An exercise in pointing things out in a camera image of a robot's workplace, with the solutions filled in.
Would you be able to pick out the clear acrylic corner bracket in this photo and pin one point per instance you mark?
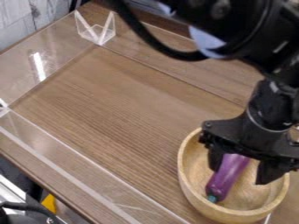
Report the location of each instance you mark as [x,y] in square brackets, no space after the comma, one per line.
[97,34]

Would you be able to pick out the purple toy eggplant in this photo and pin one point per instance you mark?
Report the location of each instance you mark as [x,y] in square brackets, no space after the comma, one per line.
[224,177]

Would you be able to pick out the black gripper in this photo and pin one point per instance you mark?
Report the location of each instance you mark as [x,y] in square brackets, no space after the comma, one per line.
[243,136]

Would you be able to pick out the brown wooden bowl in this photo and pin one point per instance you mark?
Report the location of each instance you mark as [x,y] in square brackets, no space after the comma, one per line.
[248,203]

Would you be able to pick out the black device with yellow label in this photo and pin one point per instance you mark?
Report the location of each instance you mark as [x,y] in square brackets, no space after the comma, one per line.
[34,206]

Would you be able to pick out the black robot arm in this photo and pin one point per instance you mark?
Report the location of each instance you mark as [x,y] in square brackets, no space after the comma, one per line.
[255,31]

